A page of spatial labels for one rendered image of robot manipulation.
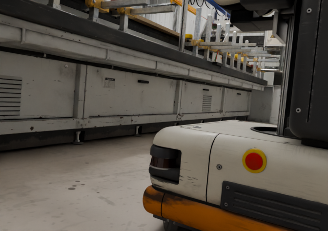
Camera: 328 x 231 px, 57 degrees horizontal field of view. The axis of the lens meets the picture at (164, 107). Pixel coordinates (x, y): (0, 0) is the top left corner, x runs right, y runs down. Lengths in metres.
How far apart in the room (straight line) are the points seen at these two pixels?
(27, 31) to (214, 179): 1.04
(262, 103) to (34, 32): 4.51
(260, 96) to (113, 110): 3.68
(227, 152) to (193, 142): 0.09
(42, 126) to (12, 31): 0.57
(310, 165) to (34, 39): 1.19
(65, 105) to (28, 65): 0.33
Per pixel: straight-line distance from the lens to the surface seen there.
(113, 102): 2.18
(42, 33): 1.49
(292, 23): 0.95
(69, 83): 1.88
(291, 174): 0.66
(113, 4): 1.66
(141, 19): 2.27
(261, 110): 5.47
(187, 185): 0.74
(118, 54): 1.85
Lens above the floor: 0.37
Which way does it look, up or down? 3 degrees down
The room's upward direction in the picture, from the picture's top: 5 degrees clockwise
